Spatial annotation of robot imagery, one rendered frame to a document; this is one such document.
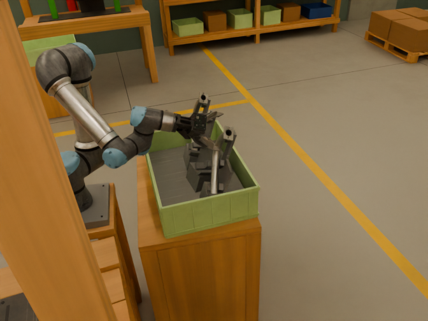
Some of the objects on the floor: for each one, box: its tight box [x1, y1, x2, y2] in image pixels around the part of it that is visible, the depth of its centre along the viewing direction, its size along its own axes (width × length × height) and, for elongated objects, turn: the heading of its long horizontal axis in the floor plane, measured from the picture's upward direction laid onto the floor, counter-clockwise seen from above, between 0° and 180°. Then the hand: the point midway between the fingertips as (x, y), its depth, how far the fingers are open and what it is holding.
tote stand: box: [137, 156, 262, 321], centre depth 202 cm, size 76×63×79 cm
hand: (221, 132), depth 144 cm, fingers open, 14 cm apart
